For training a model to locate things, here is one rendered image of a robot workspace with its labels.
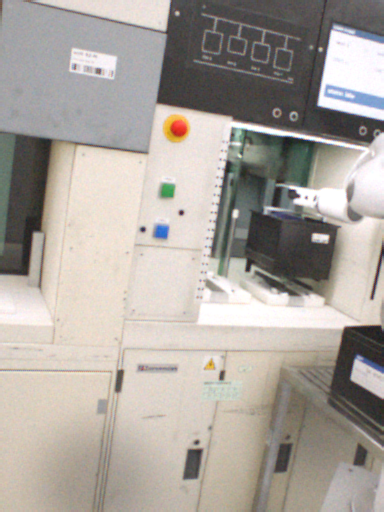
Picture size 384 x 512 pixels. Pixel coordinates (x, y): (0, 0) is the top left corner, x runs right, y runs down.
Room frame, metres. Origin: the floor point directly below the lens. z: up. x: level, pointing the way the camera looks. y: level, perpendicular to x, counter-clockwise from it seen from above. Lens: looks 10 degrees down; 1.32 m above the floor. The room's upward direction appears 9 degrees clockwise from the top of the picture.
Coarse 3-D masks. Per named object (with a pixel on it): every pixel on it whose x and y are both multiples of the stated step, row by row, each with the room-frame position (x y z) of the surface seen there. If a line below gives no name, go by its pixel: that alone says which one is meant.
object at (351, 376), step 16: (352, 336) 1.39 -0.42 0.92; (368, 336) 1.48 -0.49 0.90; (352, 352) 1.38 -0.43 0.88; (368, 352) 1.34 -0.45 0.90; (336, 368) 1.42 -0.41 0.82; (352, 368) 1.37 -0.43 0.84; (368, 368) 1.33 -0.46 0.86; (336, 384) 1.41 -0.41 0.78; (352, 384) 1.36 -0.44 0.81; (368, 384) 1.32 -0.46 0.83; (352, 400) 1.35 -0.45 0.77; (368, 400) 1.31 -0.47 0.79
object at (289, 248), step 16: (272, 208) 1.86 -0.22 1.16; (256, 224) 1.91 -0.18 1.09; (272, 224) 1.81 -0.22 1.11; (288, 224) 1.78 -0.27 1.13; (304, 224) 1.80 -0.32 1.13; (320, 224) 1.82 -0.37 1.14; (256, 240) 1.89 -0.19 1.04; (272, 240) 1.80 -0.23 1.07; (288, 240) 1.78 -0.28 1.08; (304, 240) 1.80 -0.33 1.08; (320, 240) 1.83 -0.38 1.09; (256, 256) 1.87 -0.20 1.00; (272, 256) 1.78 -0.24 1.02; (288, 256) 1.78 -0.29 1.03; (304, 256) 1.81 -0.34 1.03; (320, 256) 1.83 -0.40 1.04; (256, 272) 1.95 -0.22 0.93; (272, 272) 1.77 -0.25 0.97; (288, 272) 1.79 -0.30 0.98; (304, 272) 1.81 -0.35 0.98; (320, 272) 1.83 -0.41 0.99
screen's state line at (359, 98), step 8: (328, 88) 1.56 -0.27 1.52; (336, 88) 1.57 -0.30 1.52; (344, 88) 1.58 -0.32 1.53; (328, 96) 1.56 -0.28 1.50; (336, 96) 1.57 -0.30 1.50; (344, 96) 1.58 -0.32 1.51; (352, 96) 1.59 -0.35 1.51; (360, 96) 1.60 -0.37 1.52; (368, 96) 1.61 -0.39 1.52; (376, 96) 1.62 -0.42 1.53; (360, 104) 1.60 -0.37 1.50; (368, 104) 1.61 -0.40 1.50; (376, 104) 1.62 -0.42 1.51
